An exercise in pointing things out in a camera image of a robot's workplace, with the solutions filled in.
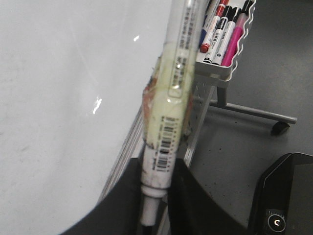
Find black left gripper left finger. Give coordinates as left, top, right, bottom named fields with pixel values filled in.
left=62, top=158, right=141, bottom=235

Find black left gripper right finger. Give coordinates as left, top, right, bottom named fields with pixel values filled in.
left=168, top=159, right=247, bottom=235

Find black robot base with indicator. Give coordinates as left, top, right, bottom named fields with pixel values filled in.
left=247, top=153, right=313, bottom=235

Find grey stand leg with caster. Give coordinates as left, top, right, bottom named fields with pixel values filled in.
left=210, top=87, right=297, bottom=136

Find white marker tray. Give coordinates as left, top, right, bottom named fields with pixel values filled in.
left=196, top=0, right=256, bottom=81

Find black capped marker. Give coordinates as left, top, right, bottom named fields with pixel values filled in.
left=203, top=5, right=233, bottom=63
left=213, top=7, right=242, bottom=66

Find pink marker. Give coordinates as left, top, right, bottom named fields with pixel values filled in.
left=221, top=0, right=254, bottom=67

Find red capped marker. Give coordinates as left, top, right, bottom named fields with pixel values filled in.
left=200, top=0, right=229, bottom=53

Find blue capped marker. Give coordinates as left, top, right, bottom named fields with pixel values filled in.
left=199, top=0, right=220, bottom=47

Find white whiteboard with aluminium frame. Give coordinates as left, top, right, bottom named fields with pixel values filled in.
left=0, top=0, right=171, bottom=235

